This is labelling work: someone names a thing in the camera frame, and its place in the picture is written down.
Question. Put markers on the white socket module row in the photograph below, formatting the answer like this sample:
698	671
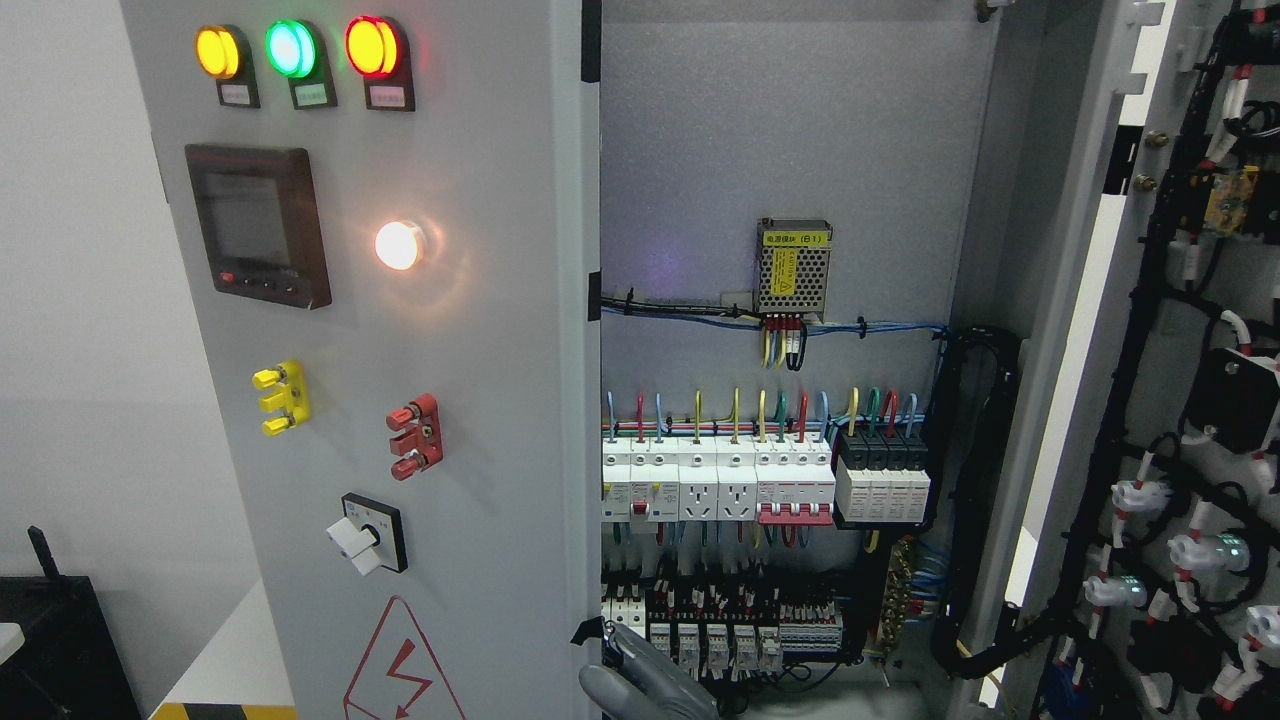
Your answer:
678	479

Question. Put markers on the perforated metal power supply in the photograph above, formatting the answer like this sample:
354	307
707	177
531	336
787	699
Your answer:
793	262

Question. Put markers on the green indicator lamp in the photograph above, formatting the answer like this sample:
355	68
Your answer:
292	48

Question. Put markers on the yellow terminal post block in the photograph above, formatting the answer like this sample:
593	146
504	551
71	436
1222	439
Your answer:
285	397

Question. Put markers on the black white surge protector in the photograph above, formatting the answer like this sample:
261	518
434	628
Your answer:
881	482

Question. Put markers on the brass right terminal bar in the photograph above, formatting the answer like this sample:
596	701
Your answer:
897	595

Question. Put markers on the red indicator lamp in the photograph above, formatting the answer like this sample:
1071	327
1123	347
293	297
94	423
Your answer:
373	46

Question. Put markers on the black box at left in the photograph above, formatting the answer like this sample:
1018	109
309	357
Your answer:
59	660

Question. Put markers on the black digital power meter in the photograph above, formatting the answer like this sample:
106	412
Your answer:
258	216

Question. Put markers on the yellow indicator lamp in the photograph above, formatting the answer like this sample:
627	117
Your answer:
218	52

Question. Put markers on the lower relay terminal row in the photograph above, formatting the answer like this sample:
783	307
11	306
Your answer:
731	627

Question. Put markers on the white glowing indicator lamp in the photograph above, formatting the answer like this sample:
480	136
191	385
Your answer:
398	245

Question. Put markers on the red electric hazard warning sticker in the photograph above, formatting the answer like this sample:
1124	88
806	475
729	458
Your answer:
399	676

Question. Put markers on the grey cabinet door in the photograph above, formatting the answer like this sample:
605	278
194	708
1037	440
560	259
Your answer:
1115	543
483	137

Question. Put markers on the red terminal post block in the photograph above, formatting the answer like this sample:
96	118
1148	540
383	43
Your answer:
417	437

